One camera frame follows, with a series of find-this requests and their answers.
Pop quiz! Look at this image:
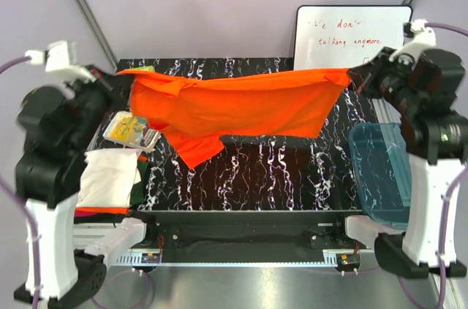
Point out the green treehouse book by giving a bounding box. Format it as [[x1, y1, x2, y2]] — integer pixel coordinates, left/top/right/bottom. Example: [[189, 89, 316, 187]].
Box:
[[129, 65, 155, 72]]

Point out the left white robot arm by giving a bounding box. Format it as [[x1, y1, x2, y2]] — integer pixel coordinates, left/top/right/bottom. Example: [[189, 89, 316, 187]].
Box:
[[14, 65, 158, 308]]

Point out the yellow small book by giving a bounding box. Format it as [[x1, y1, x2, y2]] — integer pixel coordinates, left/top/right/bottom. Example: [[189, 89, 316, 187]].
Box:
[[103, 111, 162, 153]]

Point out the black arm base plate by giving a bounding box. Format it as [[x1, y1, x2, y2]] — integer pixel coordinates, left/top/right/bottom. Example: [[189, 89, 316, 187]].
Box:
[[140, 210, 354, 249]]

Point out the orange t shirt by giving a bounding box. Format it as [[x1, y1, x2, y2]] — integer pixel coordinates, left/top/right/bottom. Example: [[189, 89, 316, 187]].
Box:
[[120, 69, 350, 169], [75, 207, 129, 217]]

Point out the white folded t shirt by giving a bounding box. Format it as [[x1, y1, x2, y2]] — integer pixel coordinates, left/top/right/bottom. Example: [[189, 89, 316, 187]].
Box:
[[77, 148, 142, 209]]

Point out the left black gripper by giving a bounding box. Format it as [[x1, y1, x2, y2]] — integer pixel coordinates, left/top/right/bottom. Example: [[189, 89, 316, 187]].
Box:
[[65, 61, 136, 151]]

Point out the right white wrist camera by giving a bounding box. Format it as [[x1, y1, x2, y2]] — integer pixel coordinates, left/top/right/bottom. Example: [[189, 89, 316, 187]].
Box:
[[389, 19, 437, 65]]

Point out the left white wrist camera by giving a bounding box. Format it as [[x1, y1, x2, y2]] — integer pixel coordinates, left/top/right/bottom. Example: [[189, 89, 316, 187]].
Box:
[[24, 40, 96, 83]]

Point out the teal plastic bin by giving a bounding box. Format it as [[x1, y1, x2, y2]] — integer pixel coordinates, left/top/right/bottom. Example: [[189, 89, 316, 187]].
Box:
[[348, 123, 412, 231]]

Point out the black marbled table mat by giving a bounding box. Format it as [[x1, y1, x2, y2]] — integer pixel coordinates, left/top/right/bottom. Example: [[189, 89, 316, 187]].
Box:
[[94, 56, 389, 212]]

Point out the purple cable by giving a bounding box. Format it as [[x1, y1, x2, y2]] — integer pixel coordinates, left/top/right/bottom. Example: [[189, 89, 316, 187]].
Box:
[[394, 22, 468, 309], [0, 55, 154, 309]]

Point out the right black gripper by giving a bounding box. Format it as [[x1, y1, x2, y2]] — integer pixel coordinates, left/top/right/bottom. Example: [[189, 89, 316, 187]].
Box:
[[347, 47, 423, 116]]

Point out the dark folded t shirt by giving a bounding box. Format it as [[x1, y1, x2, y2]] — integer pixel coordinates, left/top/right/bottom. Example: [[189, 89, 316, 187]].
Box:
[[74, 155, 150, 224]]

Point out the orange folded t shirt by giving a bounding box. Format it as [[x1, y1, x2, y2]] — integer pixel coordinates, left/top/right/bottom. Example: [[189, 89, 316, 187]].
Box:
[[75, 207, 129, 217]]

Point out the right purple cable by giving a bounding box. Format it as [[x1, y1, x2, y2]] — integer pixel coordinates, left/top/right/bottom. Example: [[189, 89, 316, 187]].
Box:
[[394, 22, 468, 309]]

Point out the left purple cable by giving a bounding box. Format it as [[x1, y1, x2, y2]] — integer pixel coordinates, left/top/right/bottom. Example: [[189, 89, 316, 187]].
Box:
[[0, 55, 154, 309]]

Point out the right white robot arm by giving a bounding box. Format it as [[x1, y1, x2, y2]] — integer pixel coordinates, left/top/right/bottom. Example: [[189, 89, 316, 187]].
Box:
[[332, 47, 467, 279]]

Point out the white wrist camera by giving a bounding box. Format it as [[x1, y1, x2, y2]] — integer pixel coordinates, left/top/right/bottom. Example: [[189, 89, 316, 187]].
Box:
[[389, 19, 437, 65], [24, 40, 96, 83]]

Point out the grey cable duct rail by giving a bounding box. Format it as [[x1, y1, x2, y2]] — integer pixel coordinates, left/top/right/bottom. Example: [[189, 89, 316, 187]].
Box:
[[113, 252, 161, 267]]

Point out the white dry erase board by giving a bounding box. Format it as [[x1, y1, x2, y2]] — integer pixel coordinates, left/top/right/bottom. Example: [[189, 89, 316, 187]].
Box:
[[293, 5, 412, 69]]

